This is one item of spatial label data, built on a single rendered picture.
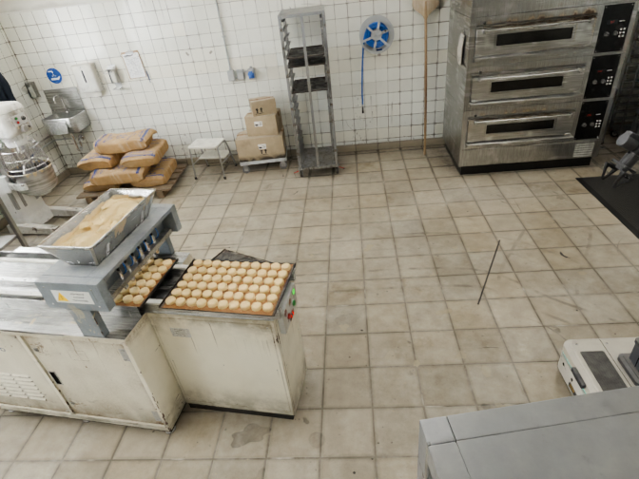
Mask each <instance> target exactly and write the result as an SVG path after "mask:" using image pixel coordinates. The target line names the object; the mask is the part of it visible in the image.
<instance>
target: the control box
mask: <svg viewBox="0 0 639 479"><path fill-rule="evenodd" d="M293 289H295V284H294V282H288V285H287V287H286V290H285V292H284V295H283V297H282V300H281V304H280V306H281V319H278V323H279V326H280V331H281V334H284V335H286V334H287V331H288V328H289V325H290V322H291V320H292V319H291V318H290V319H288V314H289V313H290V314H291V317H292V318H293V314H294V313H293V311H294V312H295V309H296V306H297V303H298V301H297V296H296V290H295V293H294V295H293ZM289 298H290V299H291V303H290V305H289ZM293 300H295V301H296V305H295V306H294V305H293ZM285 310H286V311H287V314H286V315H285V314H284V312H285Z"/></svg>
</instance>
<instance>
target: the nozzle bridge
mask: <svg viewBox="0 0 639 479"><path fill-rule="evenodd" d="M155 228H156V229H157V230H158V233H159V237H158V238H157V236H158V234H157V231H156V230H155ZM181 228H182V225H181V222H180V219H179V216H178V213H177V210H176V207H175V204H161V203H152V204H151V208H150V212H149V215H148V217H147V218H146V219H145V220H144V221H143V222H141V223H140V224H139V225H138V226H137V227H136V228H135V229H134V230H133V231H132V232H131V233H130V234H129V235H128V236H127V237H126V238H125V239H124V240H123V241H122V242H121V243H120V244H119V245H118V246H117V247H116V248H115V249H114V250H113V251H112V252H111V253H110V254H109V255H108V256H107V257H106V258H105V259H104V260H103V261H102V262H101V263H100V264H99V265H98V266H93V265H70V264H67V263H65V262H64V261H62V260H60V259H59V260H58V261H57V262H55V263H54V264H53V265H52V266H51V267H50V268H48V269H47V271H46V272H45V273H44V274H43V275H42V276H40V277H39V278H38V279H36V280H35V281H34V284H35V285H36V287H37V288H38V290H39V292H40V293H41V295H42V297H43V298H44V300H45V302H46V303H47V305H48V306H49V308H58V309H68V310H69V311H70V313H71V315H72V316H73V318H74V320H75V322H76V323H77V325H78V327H79V329H80V330H81V332H82V334H83V335H84V336H89V337H100V338H106V337H107V335H108V334H109V330H108V328H107V326H106V324H105V323H104V321H103V319H102V317H101V315H100V313H99V311H100V312H110V311H111V310H112V309H113V308H114V307H115V305H116V304H115V302H114V298H116V297H117V296H118V295H119V294H120V293H121V291H122V290H123V289H124V288H125V287H126V285H127V284H128V283H129V282H130V281H131V280H132V279H133V277H134V276H135V275H136V274H137V273H138V272H139V271H140V269H141V268H142V267H143V266H144V265H145V264H146V262H147V261H148V260H149V259H150V258H151V257H152V255H153V254H155V255H169V256H172V255H173V254H174V253H175V250H174V247H173V245H172V242H171V239H170V235H171V234H172V232H179V231H180V230H181ZM150 233H152V235H153V236H154V238H156V239H155V240H156V243H152V244H151V245H149V247H150V249H149V250H146V251H145V252H143V253H144V256H143V257H140V258H139V259H137V261H138V263H137V264H133V265H132V266H131V267H130V269H131V271H129V272H128V271H126V269H125V267H124V265H123V262H124V261H125V260H126V261H127V262H128V264H129V265H131V264H132V260H131V258H130V256H129V255H130V254H131V253H132V252H133V254H134V255H135V257H136V258H138V257H139V253H138V251H137V249H136V248H137V247H138V246H139V245H140V247H141V248H142V250H145V245H144V243H143V241H144V240H146V241H147V242H148V243H151V239H150V236H149V234H150ZM158 249H160V253H159V254H157V253H156V251H157V250H158ZM118 267H119V269H120V270H121V271H122V273H124V272H125V271H126V273H125V274H124V278H123V279H119V276H118V274H117V272H116V271H117V270H116V269H117V268H118Z"/></svg>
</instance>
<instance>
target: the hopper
mask: <svg viewBox="0 0 639 479"><path fill-rule="evenodd" d="M155 191H156V188H109V189H108V190H107V191H106V192H105V193H104V194H103V195H101V196H100V197H99V198H97V199H96V200H95V201H93V202H92V203H91V204H89V205H88V206H87V207H86V208H84V209H83V210H82V211H80V212H79V213H78V214H76V215H75V216H74V217H73V218H71V219H70V220H68V221H67V222H66V223H65V224H63V225H62V226H61V227H59V228H58V229H57V230H56V231H54V232H53V233H52V234H50V235H49V236H48V237H47V238H45V239H44V240H42V241H41V242H40V243H39V244H37V245H36V246H37V247H39V248H41V249H43V250H45V251H46V252H48V253H50V254H52V255H53V256H55V257H56V258H58V259H60V260H62V261H64V262H65V263H67V264H70V265H93V266H98V265H99V264H100V263H101V262H102V261H103V260H104V259H105V258H106V257H107V256H108V255H109V254H110V253H111V252H112V251H113V250H114V249H115V248H116V247H117V246H118V245H119V244H120V243H121V242H122V241H123V240H124V239H125V238H126V237H127V236H128V235H129V234H130V233H131V232H132V231H133V230H134V229H135V228H136V227H137V226H138V225H139V224H140V223H141V222H143V221H144V220H145V219H146V218H147V217H148V215H149V212H150V208H151V204H152V201H153V197H154V193H155ZM115 197H129V198H132V199H142V198H144V199H143V200H142V201H141V202H140V203H138V204H137V205H136V206H135V207H134V208H133V209H132V210H131V211H130V212H129V213H127V214H126V215H125V216H124V217H123V218H122V219H121V220H120V221H119V222H117V223H116V224H115V225H114V226H113V227H112V228H111V229H110V230H109V231H108V232H106V233H105V234H104V235H103V236H102V237H101V238H100V239H99V240H98V241H96V242H95V243H94V244H93V245H92V246H91V247H73V246H57V245H58V244H60V243H61V242H62V241H64V240H66V239H67V238H68V237H69V235H70V234H71V232H73V231H74V230H75V229H77V228H78V227H79V225H80V224H81V223H82V222H84V221H88V220H90V219H91V218H92V216H94V215H95V214H96V212H97V211H99V210H100V209H101V207H102V206H103V205H104V204H105V202H106V201H108V200H110V199H113V198H115ZM88 214H89V215H88ZM74 228H75V229H74ZM64 232H65V233H64Z"/></svg>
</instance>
